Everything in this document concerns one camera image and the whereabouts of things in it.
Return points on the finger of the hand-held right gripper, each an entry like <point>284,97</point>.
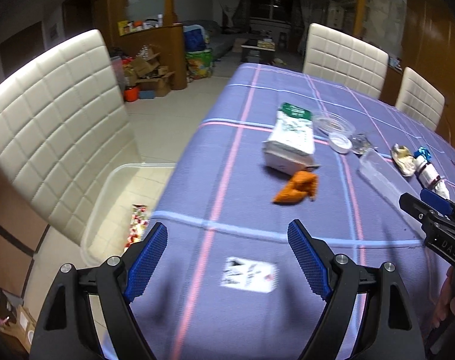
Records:
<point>415,208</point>
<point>435,200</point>

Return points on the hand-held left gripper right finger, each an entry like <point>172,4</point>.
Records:
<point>308,258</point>

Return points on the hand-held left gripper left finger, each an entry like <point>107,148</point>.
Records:
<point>148,262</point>

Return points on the brown bottle white label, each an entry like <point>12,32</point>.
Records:
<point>431,175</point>

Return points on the white tissue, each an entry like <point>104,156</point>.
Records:
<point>404,159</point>

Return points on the clear plastic tray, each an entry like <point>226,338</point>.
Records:
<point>377,168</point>

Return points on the clear plastic bin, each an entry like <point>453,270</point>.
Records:
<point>107,210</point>

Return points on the white round lid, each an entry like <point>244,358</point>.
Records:
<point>340,143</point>

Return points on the clear plastic bowl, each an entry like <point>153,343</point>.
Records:
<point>332,122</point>

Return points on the white and green carton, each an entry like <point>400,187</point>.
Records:
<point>291,138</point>

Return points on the person's right hand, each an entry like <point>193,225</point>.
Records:
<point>445,300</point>

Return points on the red checkered snack wrapper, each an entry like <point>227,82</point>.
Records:
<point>137,221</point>

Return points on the blue foil wrapper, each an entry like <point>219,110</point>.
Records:
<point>423,153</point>

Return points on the white printed card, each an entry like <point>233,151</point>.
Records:
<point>248,273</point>

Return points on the crumpled clear plastic wrap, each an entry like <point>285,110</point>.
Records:
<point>360,144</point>

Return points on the purple plaid tablecloth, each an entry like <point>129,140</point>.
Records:
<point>250,195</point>

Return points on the flat cardboard box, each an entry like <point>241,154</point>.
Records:
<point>19,322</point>

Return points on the small blue box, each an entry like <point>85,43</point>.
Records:
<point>147,94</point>

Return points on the orange bucket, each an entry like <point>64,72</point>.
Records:
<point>132,93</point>

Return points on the large white quilted chair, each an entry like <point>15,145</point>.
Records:
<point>55,120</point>

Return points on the pile of cardboard boxes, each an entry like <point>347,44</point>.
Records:
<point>148,67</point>

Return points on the green colourful bag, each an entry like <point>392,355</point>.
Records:
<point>199,65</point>

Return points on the dark coffee table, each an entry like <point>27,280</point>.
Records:
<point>259,48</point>

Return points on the wooden divider cabinet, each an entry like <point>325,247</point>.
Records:
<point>171,45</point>

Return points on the blue cooler box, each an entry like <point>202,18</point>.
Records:
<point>194,39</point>

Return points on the grey sofa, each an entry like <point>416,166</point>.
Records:
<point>222,41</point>

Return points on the row of small containers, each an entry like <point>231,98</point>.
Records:
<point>141,25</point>

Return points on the dark window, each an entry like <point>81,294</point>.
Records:
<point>272,3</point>

